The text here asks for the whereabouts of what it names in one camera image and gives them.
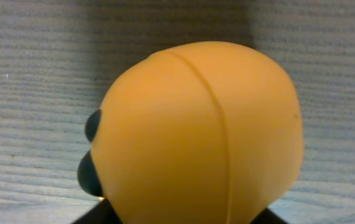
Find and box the orange toy dinosaur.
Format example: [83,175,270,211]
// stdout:
[77,42,304,224]

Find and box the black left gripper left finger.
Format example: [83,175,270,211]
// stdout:
[72,199,122,224]

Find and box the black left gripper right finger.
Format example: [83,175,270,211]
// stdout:
[250,208,288,224]

